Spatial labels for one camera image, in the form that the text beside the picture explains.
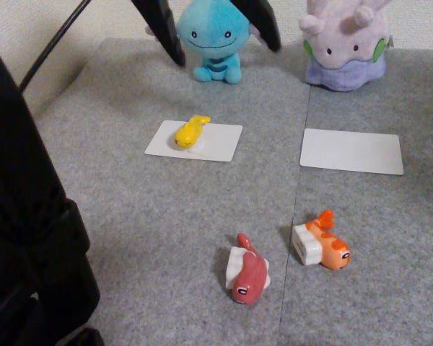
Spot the orange shrimp sushi toy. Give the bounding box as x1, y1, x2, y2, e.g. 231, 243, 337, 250
291, 208, 351, 271

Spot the blue Wooper plush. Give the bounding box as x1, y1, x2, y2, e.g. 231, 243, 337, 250
146, 0, 271, 84

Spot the white card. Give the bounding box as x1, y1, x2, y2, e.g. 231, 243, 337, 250
144, 120, 244, 162
299, 128, 404, 176

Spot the red tuna sushi toy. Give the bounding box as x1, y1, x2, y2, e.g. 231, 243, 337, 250
224, 232, 272, 306

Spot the purple Goomy plush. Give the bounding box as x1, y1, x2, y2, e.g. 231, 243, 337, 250
297, 0, 393, 92

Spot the black cable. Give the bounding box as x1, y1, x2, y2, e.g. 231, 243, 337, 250
19, 0, 91, 91

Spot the grey carpet tile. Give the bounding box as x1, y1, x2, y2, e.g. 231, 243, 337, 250
32, 37, 313, 346
279, 45, 433, 346

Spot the yellow egg sushi toy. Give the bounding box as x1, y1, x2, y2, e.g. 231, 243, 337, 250
172, 114, 212, 151

